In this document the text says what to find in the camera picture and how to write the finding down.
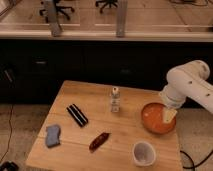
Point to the wooden table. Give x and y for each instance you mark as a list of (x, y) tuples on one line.
[(124, 128)]

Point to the dark red chili pepper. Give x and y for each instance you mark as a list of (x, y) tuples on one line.
[(98, 141)]

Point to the grey metal post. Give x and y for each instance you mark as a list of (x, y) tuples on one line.
[(52, 18), (121, 18)]

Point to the black object floor corner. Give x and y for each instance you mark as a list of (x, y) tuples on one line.
[(9, 166)]

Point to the black rectangular case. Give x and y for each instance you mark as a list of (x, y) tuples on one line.
[(77, 115)]

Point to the orange bowl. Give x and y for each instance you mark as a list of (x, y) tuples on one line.
[(152, 119)]

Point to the cream pointed end effector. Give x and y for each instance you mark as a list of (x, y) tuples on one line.
[(168, 115)]

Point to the black cabinet base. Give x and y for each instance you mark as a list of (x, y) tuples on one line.
[(32, 71)]

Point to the white plastic cup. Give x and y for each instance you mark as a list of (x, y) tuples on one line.
[(144, 154)]

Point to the grey metal post right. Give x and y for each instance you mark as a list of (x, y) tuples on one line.
[(121, 18)]

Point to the grey metal post left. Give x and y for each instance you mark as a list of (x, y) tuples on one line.
[(52, 18)]

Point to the small clear plastic bottle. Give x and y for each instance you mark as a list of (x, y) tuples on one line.
[(115, 99)]

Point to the black office chair left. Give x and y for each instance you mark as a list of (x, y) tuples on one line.
[(59, 9)]

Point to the black office chair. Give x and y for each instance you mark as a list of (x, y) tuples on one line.
[(59, 9), (110, 3)]

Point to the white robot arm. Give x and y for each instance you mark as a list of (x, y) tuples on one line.
[(188, 81)]

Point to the black office chair right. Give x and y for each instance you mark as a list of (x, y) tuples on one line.
[(110, 3)]

